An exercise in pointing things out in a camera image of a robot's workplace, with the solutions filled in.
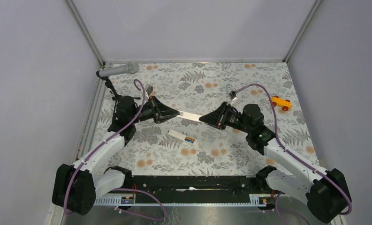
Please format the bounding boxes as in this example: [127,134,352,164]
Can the black microphone tripod stand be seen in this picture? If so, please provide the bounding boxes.
[101,77,140,110]

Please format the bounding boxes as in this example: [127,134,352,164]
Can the yellow toy car red wheels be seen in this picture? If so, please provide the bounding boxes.
[271,96,293,112]

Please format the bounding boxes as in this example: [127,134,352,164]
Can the grey microphone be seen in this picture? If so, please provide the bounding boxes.
[96,62,140,78]

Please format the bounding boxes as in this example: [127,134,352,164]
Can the white remote control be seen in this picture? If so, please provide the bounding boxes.
[168,129,197,145]

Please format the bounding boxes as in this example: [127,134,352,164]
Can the floral patterned table mat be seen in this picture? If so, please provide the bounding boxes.
[92,62,323,177]

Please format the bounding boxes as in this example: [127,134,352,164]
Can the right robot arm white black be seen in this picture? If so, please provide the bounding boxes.
[199,102,351,223]

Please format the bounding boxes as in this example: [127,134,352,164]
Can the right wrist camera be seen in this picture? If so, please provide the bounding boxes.
[229,90,240,107]

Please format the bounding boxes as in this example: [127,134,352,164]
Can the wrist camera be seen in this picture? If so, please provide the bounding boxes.
[144,84,153,97]
[229,90,240,107]

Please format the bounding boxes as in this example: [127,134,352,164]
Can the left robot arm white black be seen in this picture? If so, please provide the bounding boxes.
[52,96,180,215]

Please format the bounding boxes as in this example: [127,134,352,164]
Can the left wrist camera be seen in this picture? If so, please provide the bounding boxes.
[144,84,153,97]

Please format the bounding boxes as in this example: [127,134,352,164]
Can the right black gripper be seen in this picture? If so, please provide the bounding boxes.
[199,102,252,134]

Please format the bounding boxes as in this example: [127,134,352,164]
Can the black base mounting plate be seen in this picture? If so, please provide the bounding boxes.
[123,175,279,204]

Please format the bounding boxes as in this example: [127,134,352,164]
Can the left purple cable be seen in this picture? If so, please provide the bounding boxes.
[63,79,146,217]

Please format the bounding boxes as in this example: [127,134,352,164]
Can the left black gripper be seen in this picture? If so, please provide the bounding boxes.
[130,96,180,125]

